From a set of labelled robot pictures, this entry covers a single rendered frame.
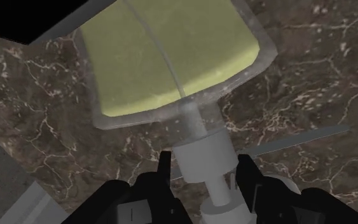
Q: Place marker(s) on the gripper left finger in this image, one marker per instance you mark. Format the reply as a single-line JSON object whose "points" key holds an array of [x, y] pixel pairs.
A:
{"points": [[154, 192]]}

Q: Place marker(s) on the clear yellow liquid pump bottle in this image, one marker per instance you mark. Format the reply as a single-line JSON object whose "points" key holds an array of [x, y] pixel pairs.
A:
{"points": [[154, 62]]}

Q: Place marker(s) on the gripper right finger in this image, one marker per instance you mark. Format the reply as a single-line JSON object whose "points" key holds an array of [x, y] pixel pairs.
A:
{"points": [[271, 201]]}

